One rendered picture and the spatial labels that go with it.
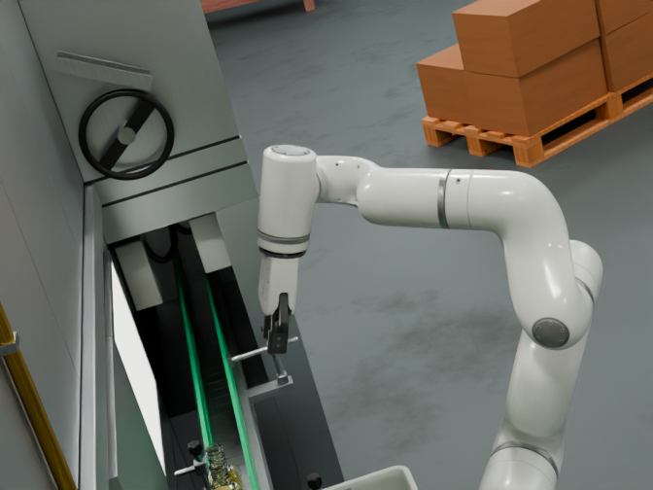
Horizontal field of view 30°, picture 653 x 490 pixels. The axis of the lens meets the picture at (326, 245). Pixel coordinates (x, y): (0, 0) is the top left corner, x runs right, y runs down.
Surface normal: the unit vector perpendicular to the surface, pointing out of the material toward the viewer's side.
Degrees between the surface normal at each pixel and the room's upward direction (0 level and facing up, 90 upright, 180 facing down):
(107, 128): 90
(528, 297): 59
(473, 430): 0
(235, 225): 90
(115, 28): 90
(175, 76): 90
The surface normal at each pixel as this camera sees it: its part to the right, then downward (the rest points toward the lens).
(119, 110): 0.18, 0.36
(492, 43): -0.78, 0.43
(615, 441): -0.25, -0.88
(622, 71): 0.55, 0.21
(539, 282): -0.44, -0.23
